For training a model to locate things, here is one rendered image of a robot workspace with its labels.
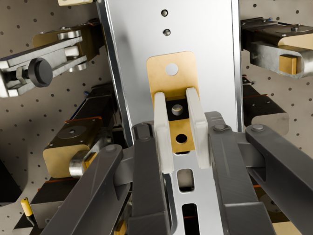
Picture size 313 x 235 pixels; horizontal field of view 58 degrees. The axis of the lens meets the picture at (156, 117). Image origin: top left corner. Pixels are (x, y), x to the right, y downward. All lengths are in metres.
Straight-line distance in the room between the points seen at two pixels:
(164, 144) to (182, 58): 0.08
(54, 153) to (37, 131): 0.44
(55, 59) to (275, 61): 0.31
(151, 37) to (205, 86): 0.13
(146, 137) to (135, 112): 0.36
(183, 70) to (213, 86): 0.29
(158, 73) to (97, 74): 0.61
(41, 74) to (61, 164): 0.24
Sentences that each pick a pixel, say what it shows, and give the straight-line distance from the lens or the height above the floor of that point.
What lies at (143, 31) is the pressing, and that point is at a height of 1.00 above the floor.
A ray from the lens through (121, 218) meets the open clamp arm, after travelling 0.57.
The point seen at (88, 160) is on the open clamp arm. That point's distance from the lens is 0.46.
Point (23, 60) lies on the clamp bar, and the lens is 0.32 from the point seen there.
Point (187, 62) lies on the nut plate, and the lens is 0.22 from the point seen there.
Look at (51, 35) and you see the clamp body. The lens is 0.46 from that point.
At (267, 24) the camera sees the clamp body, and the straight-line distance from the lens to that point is 0.69.
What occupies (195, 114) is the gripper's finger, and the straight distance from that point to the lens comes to 0.17.
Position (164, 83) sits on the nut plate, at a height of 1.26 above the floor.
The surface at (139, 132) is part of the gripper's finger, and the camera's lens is 0.15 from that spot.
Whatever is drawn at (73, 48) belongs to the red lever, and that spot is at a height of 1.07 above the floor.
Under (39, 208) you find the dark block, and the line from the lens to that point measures 0.50.
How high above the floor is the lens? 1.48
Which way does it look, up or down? 68 degrees down
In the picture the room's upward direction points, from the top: 178 degrees counter-clockwise
